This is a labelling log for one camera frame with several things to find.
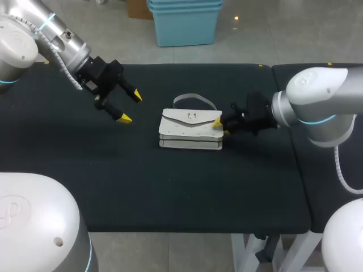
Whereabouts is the white cable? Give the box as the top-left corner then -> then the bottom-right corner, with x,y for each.
333,114 -> 363,195
16,11 -> 83,91

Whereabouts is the cardboard box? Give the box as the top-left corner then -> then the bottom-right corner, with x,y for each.
127,0 -> 154,20

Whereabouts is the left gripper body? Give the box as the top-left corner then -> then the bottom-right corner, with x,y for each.
74,56 -> 124,111

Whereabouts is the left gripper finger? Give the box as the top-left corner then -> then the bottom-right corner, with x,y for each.
117,75 -> 143,104
98,99 -> 133,125

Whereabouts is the white handbag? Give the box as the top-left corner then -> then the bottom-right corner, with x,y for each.
158,92 -> 223,151

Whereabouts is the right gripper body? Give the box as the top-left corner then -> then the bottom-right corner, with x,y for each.
229,91 -> 279,137

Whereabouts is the blue plastic bin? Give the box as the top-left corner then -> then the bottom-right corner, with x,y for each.
146,0 -> 223,9
150,6 -> 220,48

